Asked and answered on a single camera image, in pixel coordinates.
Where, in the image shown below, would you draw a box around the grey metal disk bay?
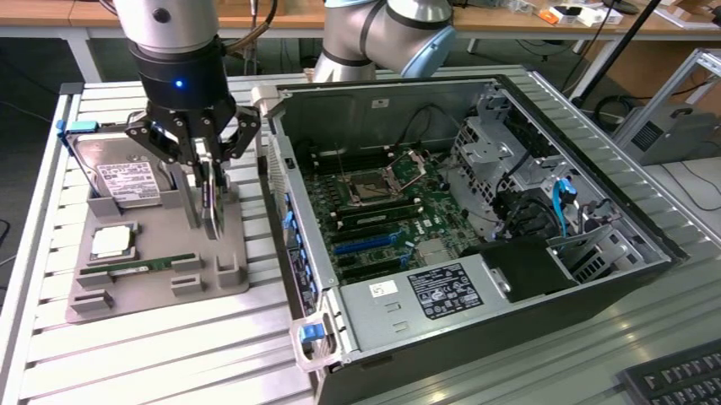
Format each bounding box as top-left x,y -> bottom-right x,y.
545,223 -> 659,290

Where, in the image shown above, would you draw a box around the small white box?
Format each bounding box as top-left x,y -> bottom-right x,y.
573,8 -> 623,27

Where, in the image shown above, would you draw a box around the CPU socket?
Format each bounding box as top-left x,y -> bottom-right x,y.
346,170 -> 395,208

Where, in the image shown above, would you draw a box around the black installed RAM stick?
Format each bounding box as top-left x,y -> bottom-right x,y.
335,204 -> 422,231

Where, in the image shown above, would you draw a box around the grey power supply unit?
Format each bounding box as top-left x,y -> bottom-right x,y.
323,252 -> 514,354

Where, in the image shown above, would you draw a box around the black keyboard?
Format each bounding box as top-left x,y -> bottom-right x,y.
617,339 -> 721,405

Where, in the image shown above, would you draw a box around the aluminium profile frame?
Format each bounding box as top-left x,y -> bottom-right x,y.
610,48 -> 721,140

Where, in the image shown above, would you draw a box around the black tripod pole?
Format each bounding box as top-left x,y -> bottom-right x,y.
567,0 -> 663,102

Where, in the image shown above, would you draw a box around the grey plastic parts rack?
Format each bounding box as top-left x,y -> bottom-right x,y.
65,159 -> 253,325

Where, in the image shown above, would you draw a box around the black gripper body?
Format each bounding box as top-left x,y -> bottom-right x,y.
127,35 -> 241,160

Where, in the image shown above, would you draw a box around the grey metal drive cage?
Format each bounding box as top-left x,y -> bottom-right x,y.
450,90 -> 570,237

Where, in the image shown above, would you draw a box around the green RAM stick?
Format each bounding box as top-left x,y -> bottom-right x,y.
87,256 -> 176,276

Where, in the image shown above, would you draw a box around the blue data wire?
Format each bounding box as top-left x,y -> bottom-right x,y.
554,176 -> 581,238

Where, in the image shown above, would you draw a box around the silver chipset heat sink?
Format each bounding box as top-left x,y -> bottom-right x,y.
415,242 -> 458,267

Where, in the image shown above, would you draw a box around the open black PC case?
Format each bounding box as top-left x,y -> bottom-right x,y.
249,73 -> 691,405

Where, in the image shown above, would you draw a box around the black expansion slot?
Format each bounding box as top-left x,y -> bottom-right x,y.
328,227 -> 392,245
336,257 -> 404,273
342,269 -> 407,284

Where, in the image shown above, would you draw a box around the metal socket cover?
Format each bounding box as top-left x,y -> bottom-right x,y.
382,149 -> 434,190

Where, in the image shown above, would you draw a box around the silver CPU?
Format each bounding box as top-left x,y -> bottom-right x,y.
91,226 -> 137,259

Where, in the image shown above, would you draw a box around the hard disk in blue carrier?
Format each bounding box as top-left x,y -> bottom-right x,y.
55,119 -> 173,210

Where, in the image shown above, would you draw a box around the wooden top desk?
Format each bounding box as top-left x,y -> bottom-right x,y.
454,0 -> 721,102
0,0 -> 328,84

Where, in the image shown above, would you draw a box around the green motherboard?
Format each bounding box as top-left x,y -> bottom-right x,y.
295,143 -> 491,286

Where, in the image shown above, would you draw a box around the grey computer tower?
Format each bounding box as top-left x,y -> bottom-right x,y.
613,100 -> 721,165

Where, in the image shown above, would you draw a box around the graphics card with metal bracket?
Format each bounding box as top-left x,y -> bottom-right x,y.
189,135 -> 227,241

